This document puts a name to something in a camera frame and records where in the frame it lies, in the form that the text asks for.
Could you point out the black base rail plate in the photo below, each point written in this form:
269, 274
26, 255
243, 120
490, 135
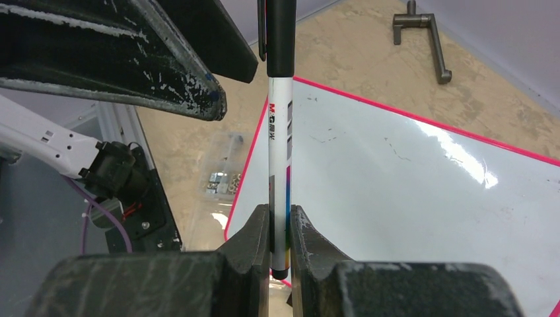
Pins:
149, 222

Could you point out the aluminium frame rail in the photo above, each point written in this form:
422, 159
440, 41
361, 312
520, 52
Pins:
117, 122

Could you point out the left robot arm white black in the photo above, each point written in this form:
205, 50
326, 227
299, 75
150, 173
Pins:
107, 169

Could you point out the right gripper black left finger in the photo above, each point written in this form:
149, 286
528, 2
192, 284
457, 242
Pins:
232, 280

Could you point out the clear plastic screw box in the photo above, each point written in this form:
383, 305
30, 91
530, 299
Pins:
219, 180

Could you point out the white black marker pen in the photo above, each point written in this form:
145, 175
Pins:
276, 45

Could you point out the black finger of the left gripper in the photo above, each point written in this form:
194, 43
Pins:
215, 38
127, 52

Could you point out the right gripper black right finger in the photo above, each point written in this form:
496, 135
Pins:
327, 282

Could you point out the pink framed whiteboard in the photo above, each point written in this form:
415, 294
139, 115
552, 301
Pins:
388, 185

